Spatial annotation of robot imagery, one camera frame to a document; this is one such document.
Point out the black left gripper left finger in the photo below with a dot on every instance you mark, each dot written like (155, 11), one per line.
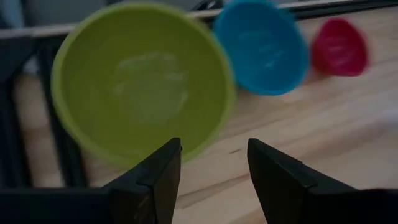
(149, 189)

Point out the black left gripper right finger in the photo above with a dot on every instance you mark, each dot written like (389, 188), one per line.
(280, 186)

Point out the green plastic bowl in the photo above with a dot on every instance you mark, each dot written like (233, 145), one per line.
(143, 84)

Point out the blue plastic bowl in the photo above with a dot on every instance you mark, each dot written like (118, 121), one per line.
(264, 46)

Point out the red plastic bowl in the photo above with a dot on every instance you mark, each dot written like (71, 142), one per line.
(339, 46)

